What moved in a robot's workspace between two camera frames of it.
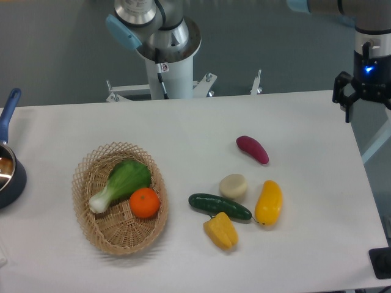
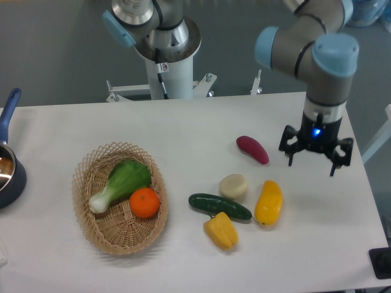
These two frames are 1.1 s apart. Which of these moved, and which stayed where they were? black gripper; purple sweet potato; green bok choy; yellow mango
Moved: black gripper
Stayed: green bok choy; yellow mango; purple sweet potato
